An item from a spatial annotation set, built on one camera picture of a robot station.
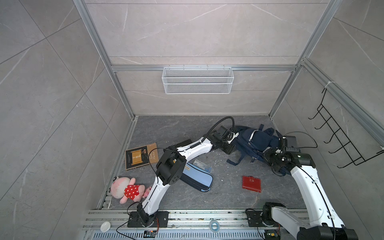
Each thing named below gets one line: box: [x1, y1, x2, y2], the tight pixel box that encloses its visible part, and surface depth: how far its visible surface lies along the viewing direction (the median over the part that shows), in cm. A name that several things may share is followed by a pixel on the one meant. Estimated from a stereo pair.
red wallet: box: [242, 175, 262, 193], surface depth 87 cm
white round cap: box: [100, 221, 111, 233], surface depth 72 cm
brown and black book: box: [125, 142, 159, 171], surface depth 97 cm
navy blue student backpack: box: [226, 124, 280, 166], surface depth 89 cm
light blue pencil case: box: [180, 162, 214, 192], surface depth 85 cm
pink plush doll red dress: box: [108, 176, 152, 204], surface depth 78 cm
